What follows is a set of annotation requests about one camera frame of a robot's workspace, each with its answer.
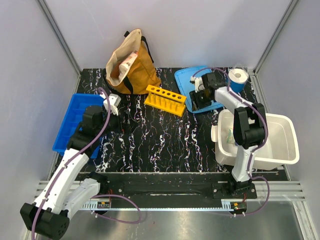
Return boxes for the yellow test tube rack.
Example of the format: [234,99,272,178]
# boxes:
[144,85,187,117]

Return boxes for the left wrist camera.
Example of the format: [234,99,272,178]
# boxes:
[100,93,121,116]

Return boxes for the light blue tray lid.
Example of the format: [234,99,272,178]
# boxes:
[174,65,223,114]

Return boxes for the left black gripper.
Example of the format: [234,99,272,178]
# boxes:
[96,105,139,137]

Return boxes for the toilet paper roll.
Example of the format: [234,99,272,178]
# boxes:
[228,68,249,94]

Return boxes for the white plastic tub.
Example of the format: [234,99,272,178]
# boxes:
[210,109,300,171]

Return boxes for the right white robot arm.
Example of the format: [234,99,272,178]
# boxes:
[189,72,269,198]

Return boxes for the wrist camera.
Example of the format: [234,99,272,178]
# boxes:
[190,76,205,93]
[100,93,121,116]

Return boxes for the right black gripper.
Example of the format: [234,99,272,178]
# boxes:
[188,88,212,113]

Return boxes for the plastic packet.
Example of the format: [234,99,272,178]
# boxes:
[226,128,236,145]

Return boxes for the blue compartment bin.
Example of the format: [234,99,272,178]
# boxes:
[52,93,104,156]

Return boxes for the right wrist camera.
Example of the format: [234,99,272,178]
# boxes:
[190,76,205,93]

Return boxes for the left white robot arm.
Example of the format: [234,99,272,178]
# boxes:
[20,105,131,240]

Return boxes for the brown paper tote bag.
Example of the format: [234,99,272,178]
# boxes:
[105,28,161,95]

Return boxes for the white package in bag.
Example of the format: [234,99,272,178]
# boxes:
[119,51,138,78]

